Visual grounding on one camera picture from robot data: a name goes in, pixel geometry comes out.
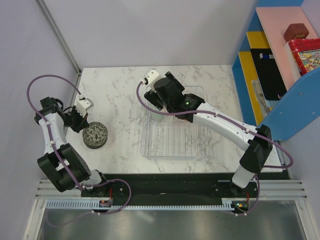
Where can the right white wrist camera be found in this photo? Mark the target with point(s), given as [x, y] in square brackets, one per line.
[151, 77]

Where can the pink board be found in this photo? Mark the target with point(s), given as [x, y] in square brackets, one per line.
[275, 21]

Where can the green glass bowl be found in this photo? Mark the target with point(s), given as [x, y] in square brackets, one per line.
[157, 117]

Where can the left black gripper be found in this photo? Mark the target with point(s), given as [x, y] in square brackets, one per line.
[82, 121]

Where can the leaf patterned bowl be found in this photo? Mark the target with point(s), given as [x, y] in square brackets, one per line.
[95, 135]

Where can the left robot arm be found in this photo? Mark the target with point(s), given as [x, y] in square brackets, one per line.
[61, 163]

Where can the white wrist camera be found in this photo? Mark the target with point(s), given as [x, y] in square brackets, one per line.
[151, 77]
[83, 105]

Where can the white cable duct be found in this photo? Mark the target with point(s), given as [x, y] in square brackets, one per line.
[94, 204]

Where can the dark red box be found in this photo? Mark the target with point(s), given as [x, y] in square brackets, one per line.
[296, 31]

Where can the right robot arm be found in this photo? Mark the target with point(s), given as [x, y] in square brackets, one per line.
[256, 142]

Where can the blue shelf unit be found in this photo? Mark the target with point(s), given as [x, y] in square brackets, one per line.
[300, 105]

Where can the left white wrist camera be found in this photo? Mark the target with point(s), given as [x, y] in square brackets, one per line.
[83, 105]

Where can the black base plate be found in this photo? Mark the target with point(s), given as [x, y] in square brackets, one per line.
[171, 188]

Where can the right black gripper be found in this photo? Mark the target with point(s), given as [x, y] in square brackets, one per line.
[154, 98]

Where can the clear wire dish rack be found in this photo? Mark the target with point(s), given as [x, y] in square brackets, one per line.
[172, 139]

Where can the yellow black panel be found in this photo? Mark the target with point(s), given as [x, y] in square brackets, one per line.
[253, 40]

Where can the red game box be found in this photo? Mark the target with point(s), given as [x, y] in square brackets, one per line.
[306, 54]

